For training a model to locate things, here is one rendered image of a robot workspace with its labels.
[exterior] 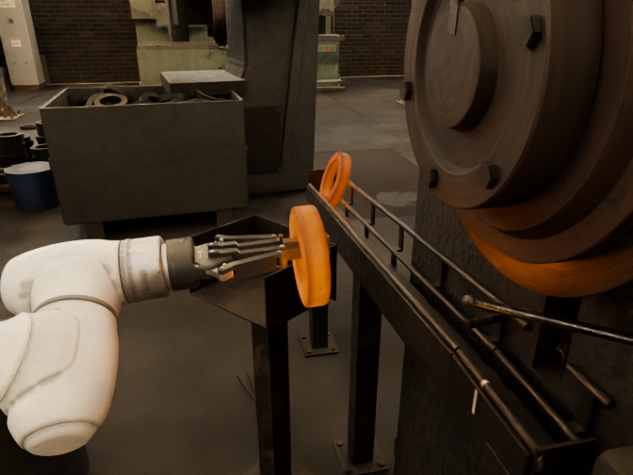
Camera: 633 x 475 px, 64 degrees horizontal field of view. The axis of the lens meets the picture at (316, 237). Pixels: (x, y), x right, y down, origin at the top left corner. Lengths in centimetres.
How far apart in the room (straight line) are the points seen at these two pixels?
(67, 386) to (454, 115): 49
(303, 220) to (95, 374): 33
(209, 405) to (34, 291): 112
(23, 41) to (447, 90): 967
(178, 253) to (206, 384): 117
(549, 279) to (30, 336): 55
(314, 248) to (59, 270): 33
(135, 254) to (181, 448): 101
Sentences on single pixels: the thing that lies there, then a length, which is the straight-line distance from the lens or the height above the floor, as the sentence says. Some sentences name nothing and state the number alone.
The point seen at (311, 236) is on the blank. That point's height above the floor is 88.
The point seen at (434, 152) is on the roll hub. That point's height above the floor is 102.
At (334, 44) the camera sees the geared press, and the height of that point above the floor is 73.
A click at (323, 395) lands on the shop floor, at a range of 177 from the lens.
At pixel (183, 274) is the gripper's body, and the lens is 72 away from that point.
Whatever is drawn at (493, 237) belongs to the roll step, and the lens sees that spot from 62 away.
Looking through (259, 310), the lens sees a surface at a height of 60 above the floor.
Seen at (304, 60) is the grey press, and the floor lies 90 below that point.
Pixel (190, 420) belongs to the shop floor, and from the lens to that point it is 173.
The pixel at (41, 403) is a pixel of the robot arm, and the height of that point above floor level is 79.
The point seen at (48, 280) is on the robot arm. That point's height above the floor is 86.
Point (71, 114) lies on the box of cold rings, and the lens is 291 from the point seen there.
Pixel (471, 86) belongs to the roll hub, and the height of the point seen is 110.
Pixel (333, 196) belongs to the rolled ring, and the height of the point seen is 65.
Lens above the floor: 116
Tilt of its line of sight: 24 degrees down
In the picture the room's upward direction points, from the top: straight up
